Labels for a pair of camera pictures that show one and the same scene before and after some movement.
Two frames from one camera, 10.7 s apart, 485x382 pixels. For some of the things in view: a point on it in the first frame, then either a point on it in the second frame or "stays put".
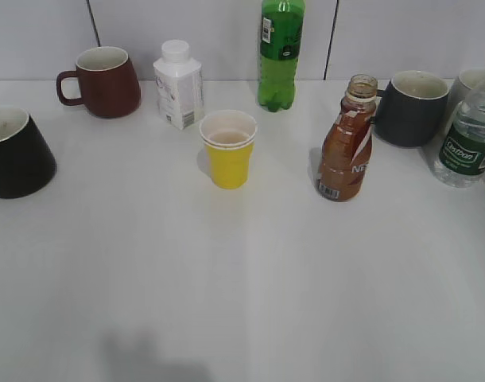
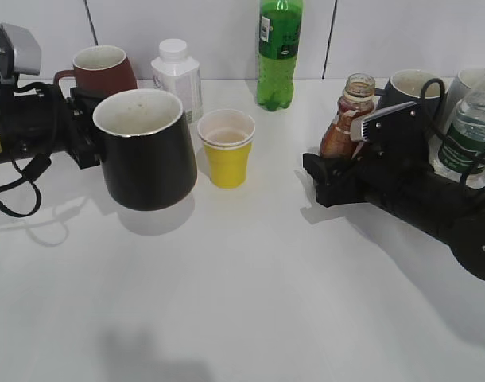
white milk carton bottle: [179, 85] stays put
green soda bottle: [281, 32] stays put
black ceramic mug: [21, 162] to [146, 150]
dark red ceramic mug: [110, 87] stays put
